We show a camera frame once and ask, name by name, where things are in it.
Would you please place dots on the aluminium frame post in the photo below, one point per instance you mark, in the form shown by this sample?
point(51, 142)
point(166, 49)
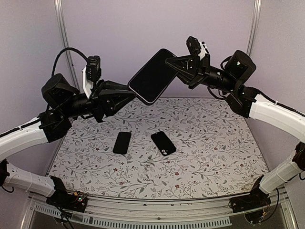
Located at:
point(254, 26)
point(65, 42)

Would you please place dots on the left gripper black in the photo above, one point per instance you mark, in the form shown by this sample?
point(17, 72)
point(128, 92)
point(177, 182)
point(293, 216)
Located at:
point(106, 98)

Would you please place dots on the large black phone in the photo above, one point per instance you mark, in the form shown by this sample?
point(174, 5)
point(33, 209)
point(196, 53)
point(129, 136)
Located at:
point(122, 143)

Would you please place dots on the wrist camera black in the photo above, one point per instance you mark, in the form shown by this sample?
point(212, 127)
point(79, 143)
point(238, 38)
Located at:
point(193, 45)
point(93, 68)

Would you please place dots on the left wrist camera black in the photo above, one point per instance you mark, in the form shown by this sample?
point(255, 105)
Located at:
point(93, 68)

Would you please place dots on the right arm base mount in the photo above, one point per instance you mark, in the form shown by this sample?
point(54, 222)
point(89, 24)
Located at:
point(255, 199)

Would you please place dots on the small black phone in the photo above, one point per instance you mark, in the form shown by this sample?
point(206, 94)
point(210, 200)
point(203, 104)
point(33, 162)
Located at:
point(153, 78)

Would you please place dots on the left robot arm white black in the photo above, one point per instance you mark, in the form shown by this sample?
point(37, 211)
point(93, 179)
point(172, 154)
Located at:
point(64, 102)

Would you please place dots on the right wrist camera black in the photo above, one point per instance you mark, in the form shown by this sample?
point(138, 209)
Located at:
point(193, 45)

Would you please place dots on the floral patterned table mat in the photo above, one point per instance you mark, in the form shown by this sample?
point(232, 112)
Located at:
point(216, 153)

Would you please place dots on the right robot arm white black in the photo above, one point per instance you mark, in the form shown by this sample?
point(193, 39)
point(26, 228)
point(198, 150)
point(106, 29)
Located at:
point(247, 102)

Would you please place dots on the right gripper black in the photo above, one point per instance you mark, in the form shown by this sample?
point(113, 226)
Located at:
point(193, 72)

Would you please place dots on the front aluminium rail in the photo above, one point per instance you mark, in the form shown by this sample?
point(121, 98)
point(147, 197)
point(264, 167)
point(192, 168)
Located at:
point(123, 213)

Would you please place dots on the black case with camera holes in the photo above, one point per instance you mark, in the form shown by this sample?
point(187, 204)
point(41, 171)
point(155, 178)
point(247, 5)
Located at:
point(163, 143)

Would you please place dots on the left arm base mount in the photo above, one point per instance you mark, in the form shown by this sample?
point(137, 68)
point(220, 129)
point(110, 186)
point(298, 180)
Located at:
point(70, 200)

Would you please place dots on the left aluminium frame post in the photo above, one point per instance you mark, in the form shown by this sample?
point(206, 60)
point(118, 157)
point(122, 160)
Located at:
point(65, 42)

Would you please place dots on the right aluminium frame post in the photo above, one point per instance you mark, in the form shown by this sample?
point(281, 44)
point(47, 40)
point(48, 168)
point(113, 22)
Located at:
point(254, 26)

